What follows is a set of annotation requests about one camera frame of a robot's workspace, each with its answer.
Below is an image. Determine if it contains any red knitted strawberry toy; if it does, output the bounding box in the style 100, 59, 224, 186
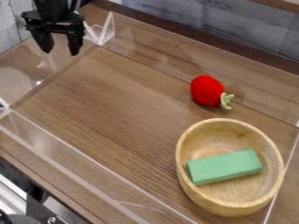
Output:
191, 75, 235, 110

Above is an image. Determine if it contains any black cable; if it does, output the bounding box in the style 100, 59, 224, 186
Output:
0, 208, 15, 224

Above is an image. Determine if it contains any clear acrylic tray enclosure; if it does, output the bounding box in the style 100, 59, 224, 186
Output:
0, 7, 299, 224

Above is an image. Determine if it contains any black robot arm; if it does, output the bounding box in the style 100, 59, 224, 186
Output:
22, 0, 86, 56

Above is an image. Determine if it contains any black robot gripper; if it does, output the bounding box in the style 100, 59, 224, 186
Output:
22, 10, 86, 56

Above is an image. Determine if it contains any wooden bowl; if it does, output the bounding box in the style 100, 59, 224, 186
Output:
175, 118, 285, 217

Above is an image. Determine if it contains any green rectangular block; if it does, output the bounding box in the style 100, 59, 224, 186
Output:
186, 149, 263, 186

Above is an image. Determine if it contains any black metal bracket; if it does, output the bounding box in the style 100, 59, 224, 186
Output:
26, 195, 67, 224

